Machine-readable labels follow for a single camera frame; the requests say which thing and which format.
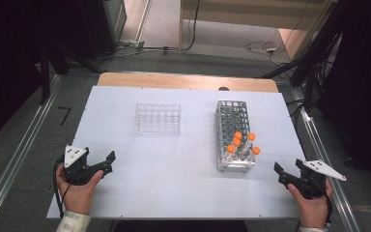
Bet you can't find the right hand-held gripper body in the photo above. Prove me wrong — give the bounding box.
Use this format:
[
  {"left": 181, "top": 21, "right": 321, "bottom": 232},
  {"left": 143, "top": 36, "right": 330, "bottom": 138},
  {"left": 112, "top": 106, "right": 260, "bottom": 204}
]
[{"left": 278, "top": 159, "right": 348, "bottom": 200}]

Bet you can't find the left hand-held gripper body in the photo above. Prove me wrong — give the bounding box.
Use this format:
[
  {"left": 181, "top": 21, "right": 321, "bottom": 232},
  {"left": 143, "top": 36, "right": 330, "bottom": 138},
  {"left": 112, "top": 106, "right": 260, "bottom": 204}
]
[{"left": 61, "top": 144, "right": 95, "bottom": 187}]

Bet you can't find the clear acrylic tube rack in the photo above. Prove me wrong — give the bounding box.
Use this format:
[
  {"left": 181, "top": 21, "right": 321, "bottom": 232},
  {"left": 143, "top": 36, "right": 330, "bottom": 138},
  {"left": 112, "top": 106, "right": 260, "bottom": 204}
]
[{"left": 134, "top": 102, "right": 182, "bottom": 135}]

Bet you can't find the perforated metal tube rack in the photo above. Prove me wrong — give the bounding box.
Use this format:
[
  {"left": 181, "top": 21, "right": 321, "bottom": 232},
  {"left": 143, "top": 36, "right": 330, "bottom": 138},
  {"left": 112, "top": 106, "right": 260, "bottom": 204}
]
[{"left": 214, "top": 99, "right": 258, "bottom": 173}]

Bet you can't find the person's right hand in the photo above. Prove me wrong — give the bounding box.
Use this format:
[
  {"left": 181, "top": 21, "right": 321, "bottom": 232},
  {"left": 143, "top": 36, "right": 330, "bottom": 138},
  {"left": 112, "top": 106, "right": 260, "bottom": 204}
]
[{"left": 286, "top": 178, "right": 334, "bottom": 229}]

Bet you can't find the person's left hand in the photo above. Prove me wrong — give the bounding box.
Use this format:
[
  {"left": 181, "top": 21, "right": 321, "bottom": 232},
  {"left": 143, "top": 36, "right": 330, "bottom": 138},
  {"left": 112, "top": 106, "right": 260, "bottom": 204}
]
[{"left": 55, "top": 162, "right": 104, "bottom": 217}]

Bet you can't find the black metal stand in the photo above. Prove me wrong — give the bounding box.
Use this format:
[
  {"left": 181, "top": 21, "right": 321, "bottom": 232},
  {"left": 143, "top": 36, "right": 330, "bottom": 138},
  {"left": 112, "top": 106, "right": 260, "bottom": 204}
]
[
  {"left": 38, "top": 42, "right": 104, "bottom": 105},
  {"left": 254, "top": 0, "right": 349, "bottom": 115}
]

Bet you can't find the black curtain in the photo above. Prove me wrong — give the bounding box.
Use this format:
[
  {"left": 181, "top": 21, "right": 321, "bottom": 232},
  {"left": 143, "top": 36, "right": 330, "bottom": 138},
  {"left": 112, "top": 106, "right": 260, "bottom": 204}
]
[
  {"left": 0, "top": 0, "right": 88, "bottom": 153},
  {"left": 315, "top": 0, "right": 371, "bottom": 191}
]

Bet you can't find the grey power strip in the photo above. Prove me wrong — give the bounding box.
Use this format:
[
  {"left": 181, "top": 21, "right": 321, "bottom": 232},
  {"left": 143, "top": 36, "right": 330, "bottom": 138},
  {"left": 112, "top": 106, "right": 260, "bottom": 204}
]
[{"left": 119, "top": 40, "right": 146, "bottom": 50}]

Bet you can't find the dark cabinet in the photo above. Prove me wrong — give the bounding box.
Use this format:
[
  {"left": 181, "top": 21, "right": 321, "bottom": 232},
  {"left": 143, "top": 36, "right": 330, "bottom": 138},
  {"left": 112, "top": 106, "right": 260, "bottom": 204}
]
[{"left": 78, "top": 0, "right": 128, "bottom": 61}]

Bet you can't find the light wooden furniture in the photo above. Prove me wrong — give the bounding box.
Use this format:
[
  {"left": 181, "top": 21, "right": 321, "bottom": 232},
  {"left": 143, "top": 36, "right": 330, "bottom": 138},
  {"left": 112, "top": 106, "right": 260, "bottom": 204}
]
[{"left": 178, "top": 0, "right": 337, "bottom": 61}]

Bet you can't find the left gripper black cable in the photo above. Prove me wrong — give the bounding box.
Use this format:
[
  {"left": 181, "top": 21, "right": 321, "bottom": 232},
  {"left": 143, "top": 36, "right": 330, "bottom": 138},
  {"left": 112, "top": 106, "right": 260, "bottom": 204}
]
[{"left": 52, "top": 155, "right": 71, "bottom": 220}]

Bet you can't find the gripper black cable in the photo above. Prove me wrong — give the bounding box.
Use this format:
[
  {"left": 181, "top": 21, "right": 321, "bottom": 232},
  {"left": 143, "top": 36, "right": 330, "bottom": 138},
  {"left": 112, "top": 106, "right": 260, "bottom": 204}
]
[
  {"left": 315, "top": 180, "right": 333, "bottom": 226},
  {"left": 52, "top": 155, "right": 71, "bottom": 220}
]

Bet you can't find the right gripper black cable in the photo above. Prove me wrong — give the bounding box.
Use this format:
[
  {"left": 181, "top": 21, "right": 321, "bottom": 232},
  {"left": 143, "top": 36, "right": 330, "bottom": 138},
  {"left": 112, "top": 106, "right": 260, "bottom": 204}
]
[{"left": 315, "top": 180, "right": 333, "bottom": 226}]

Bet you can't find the aluminium floor rail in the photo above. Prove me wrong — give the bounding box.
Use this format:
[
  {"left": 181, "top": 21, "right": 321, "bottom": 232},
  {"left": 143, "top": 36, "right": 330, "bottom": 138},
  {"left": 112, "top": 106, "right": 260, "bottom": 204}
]
[
  {"left": 0, "top": 74, "right": 62, "bottom": 232},
  {"left": 288, "top": 85, "right": 363, "bottom": 232}
]

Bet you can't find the white floor cable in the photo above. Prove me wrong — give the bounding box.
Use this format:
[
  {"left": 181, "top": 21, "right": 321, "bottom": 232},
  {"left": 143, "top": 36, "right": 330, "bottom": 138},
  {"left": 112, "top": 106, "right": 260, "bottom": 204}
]
[{"left": 244, "top": 40, "right": 291, "bottom": 66}]

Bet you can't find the black floor cable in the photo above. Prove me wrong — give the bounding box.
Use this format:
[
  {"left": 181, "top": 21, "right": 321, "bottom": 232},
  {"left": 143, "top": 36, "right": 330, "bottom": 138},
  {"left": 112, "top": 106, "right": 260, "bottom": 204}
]
[{"left": 96, "top": 0, "right": 201, "bottom": 62}]

